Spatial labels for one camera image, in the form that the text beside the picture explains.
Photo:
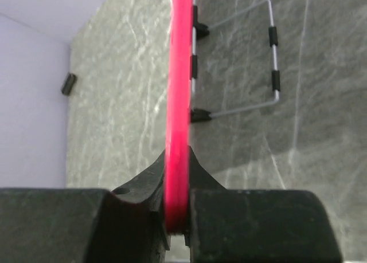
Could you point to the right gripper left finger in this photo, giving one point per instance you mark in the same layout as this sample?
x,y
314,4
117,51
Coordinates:
x,y
86,225

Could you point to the yellow bone-shaped eraser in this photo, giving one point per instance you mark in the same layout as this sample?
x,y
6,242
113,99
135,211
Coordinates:
x,y
68,84

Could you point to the metal wire whiteboard stand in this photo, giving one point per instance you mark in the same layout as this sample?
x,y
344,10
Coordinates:
x,y
236,67

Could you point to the pink framed whiteboard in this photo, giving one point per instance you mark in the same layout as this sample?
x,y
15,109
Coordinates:
x,y
176,175

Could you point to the black whiteboard clip right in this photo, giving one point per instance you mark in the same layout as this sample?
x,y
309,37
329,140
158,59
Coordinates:
x,y
202,30

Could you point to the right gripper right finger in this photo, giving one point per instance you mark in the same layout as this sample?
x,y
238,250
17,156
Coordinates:
x,y
255,225

